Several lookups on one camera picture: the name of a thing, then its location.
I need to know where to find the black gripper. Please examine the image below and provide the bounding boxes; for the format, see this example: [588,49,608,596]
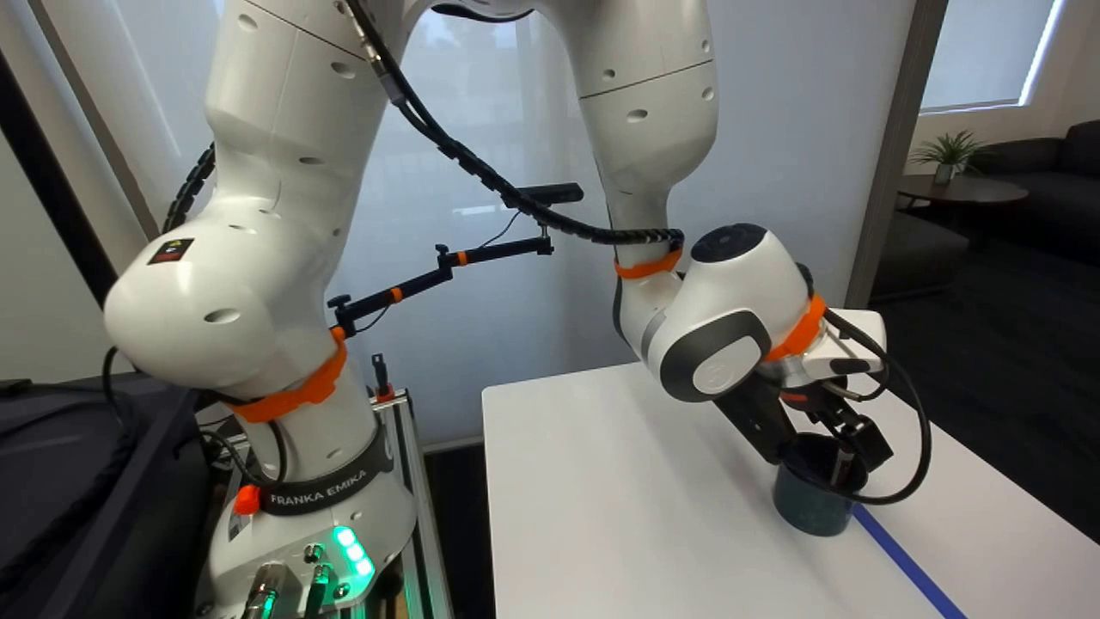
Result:
[723,373,896,499]

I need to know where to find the dark teal speckled mug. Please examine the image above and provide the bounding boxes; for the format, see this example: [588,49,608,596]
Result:
[769,429,871,540]

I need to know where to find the blue tape strip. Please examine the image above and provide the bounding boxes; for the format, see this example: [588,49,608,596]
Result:
[849,501,968,619]

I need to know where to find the round dark side table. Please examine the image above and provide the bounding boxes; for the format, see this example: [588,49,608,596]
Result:
[892,169,1031,212]

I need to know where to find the green potted plant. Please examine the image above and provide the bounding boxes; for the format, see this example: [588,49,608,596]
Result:
[913,128,978,192]

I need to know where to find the dark room pillar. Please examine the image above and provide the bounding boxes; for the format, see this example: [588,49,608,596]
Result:
[842,0,951,308]

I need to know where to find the dark sofa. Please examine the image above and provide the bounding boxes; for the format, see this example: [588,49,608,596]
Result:
[966,118,1100,269]

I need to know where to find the white window blind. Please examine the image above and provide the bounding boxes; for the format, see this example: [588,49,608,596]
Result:
[919,0,1067,118]

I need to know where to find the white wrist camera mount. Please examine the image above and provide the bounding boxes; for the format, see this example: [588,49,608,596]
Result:
[798,307,892,384]

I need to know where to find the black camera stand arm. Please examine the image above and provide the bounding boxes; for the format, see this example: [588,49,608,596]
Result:
[324,178,588,337]

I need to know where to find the aluminium frame post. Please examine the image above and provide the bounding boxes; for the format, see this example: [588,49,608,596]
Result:
[366,350,459,619]

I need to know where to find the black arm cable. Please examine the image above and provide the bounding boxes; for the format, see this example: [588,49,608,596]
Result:
[341,0,939,509]

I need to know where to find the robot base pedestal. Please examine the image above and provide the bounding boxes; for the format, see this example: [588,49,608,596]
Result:
[191,421,423,619]

